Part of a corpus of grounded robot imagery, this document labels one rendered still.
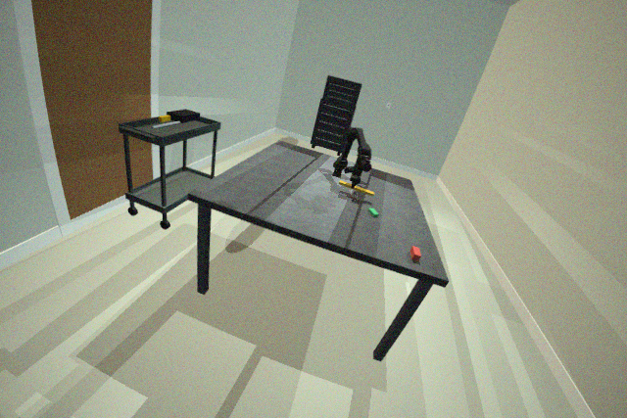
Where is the yellow bar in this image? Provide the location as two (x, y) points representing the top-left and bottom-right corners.
(339, 180), (374, 197)

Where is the red rectangular block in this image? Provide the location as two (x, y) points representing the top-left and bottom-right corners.
(410, 246), (421, 261)

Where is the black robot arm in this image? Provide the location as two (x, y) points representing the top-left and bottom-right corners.
(332, 127), (372, 178)

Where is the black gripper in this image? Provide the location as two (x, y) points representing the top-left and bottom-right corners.
(350, 164), (363, 188)

